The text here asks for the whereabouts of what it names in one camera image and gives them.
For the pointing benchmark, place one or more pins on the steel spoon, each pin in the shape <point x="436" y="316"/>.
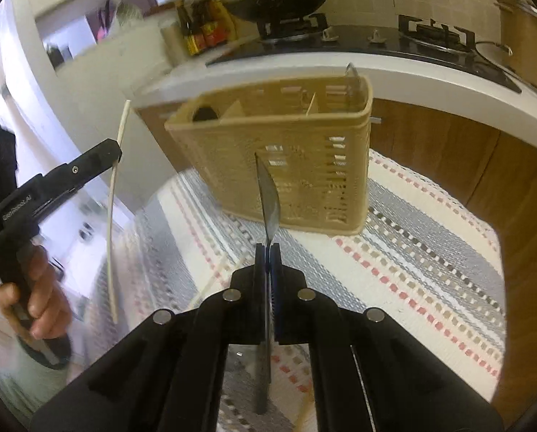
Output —
<point x="353" y="78"/>

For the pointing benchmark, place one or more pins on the green patterned bag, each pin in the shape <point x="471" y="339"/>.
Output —
<point x="126" y="13"/>

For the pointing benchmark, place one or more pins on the white stove knob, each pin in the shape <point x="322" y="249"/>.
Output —
<point x="377" y="37"/>
<point x="327" y="34"/>

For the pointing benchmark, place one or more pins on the striped woven tablecloth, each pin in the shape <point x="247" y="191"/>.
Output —
<point x="408" y="270"/>

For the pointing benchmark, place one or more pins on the beige plastic utensil basket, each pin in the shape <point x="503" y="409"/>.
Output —
<point x="232" y="175"/>

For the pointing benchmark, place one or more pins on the white canister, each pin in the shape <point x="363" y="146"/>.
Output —
<point x="173" y="45"/>

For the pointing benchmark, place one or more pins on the white countertop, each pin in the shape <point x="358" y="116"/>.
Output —
<point x="340" y="65"/>

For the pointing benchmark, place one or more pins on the black glass gas stove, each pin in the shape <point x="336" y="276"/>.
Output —
<point x="354" y="47"/>

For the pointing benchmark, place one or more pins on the beige chopstick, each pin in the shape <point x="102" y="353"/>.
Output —
<point x="110" y="234"/>
<point x="303" y="411"/>

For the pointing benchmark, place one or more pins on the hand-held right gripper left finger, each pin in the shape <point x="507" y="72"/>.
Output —
<point x="260" y="261"/>

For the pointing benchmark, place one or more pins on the steel knife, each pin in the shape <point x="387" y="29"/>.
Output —
<point x="268" y="207"/>

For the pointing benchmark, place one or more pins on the large dark sauce bottle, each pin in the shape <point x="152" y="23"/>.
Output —
<point x="212" y="31"/>

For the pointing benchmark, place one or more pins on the slim dark sauce bottle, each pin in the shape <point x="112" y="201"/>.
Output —
<point x="194" y="40"/>

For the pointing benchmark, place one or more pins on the yellow sauce bottle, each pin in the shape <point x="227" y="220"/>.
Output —
<point x="228" y="22"/>

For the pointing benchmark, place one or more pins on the person's left hand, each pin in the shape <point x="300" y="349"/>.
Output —
<point x="47" y="306"/>

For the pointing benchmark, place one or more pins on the black wok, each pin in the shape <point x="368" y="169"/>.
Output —
<point x="295" y="2"/>

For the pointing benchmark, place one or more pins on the brown rice cooker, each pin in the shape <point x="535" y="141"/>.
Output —
<point x="520" y="36"/>

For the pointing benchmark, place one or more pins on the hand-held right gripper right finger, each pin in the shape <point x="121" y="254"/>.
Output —
<point x="276" y="261"/>

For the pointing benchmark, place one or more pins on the glass pot lid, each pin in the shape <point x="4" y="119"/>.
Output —
<point x="504" y="47"/>

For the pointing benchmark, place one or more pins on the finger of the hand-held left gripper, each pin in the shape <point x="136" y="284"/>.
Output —
<point x="83" y="166"/>

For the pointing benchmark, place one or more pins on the blue and pink bag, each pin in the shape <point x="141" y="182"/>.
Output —
<point x="101" y="27"/>

